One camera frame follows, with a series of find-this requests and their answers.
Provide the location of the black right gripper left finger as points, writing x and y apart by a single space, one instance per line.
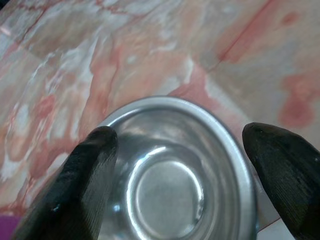
72 190

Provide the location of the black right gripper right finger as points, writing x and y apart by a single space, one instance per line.
287 172

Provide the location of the small stainless steel bowl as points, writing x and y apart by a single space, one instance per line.
172 180

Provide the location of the purple object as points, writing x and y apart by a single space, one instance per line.
8 226

